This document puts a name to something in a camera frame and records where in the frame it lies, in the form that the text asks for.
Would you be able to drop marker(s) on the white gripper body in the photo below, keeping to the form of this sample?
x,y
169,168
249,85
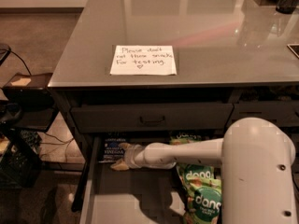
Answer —
x,y
133,157

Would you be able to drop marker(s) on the blue vinegar chip bag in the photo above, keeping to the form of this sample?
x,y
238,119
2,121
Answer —
x,y
110,150

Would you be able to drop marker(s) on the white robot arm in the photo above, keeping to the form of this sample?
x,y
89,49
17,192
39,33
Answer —
x,y
255,158

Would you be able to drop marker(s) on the open middle drawer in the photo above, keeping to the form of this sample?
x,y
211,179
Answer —
x,y
139,196

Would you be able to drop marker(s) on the rear green Dang chip bag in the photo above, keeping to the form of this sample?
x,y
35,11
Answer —
x,y
179,138

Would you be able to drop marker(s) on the green dang chip bag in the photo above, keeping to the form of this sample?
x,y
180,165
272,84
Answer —
x,y
204,201
179,138
194,175

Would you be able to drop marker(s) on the middle green Dang chip bag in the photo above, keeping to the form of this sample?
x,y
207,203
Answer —
x,y
194,175

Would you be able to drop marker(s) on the top left dark drawer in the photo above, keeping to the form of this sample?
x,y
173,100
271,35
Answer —
x,y
150,117

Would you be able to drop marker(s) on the dark drawer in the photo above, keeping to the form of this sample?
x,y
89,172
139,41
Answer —
x,y
281,113
150,117

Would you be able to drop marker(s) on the front green Dang chip bag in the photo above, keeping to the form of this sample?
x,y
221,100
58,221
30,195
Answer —
x,y
204,201

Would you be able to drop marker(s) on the top right dark drawer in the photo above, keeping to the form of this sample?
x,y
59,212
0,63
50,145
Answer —
x,y
281,113

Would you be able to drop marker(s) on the white handwritten paper note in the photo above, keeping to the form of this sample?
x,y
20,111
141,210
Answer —
x,y
143,60

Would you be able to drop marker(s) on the green plastic crate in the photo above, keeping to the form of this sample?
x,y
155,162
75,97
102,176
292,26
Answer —
x,y
19,168

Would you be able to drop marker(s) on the black side shelf unit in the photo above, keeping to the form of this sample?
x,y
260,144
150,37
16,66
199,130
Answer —
x,y
30,106

